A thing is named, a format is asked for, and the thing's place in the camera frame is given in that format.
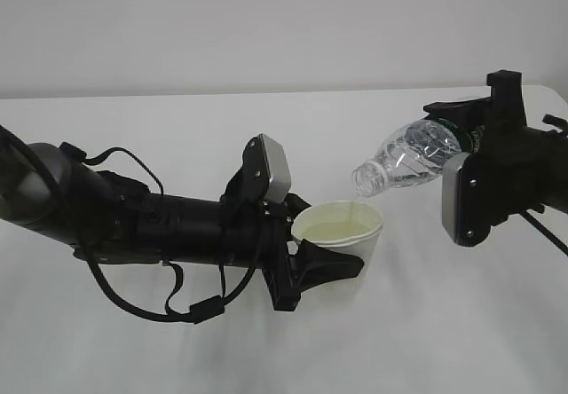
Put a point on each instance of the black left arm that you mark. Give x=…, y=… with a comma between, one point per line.
x=60, y=192

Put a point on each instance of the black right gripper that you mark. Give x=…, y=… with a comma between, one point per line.
x=504, y=169

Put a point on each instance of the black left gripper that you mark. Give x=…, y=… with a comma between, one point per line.
x=259, y=233

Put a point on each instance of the clear green-label water bottle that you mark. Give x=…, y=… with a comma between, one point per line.
x=414, y=155

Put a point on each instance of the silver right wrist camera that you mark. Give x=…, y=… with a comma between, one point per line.
x=471, y=202

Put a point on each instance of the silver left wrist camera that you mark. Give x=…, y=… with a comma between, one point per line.
x=265, y=172

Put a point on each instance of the white paper cup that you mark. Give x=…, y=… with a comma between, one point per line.
x=348, y=227

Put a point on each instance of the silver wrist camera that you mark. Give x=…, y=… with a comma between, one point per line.
x=471, y=202
x=265, y=172

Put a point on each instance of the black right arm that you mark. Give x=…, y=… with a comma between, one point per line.
x=554, y=161

